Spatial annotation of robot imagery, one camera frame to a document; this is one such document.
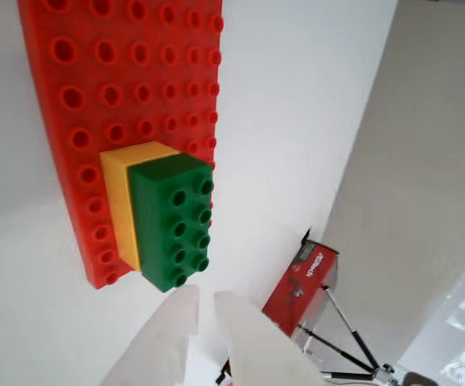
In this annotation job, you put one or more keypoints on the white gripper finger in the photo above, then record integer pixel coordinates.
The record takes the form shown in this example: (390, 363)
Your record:
(256, 350)
(168, 333)

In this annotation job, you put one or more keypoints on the large green lego brick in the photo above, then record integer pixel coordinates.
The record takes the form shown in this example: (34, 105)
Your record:
(152, 225)

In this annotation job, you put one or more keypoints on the yellow lego brick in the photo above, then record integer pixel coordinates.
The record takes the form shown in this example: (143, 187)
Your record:
(116, 201)

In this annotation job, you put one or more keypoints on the red lego baseplate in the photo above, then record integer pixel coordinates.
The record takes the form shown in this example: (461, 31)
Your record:
(55, 100)

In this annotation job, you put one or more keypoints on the red ASRock cardboard box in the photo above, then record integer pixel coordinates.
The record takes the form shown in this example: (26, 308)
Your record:
(293, 297)

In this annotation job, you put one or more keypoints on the black metal tripod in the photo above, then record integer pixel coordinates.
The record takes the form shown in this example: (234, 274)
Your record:
(347, 321)

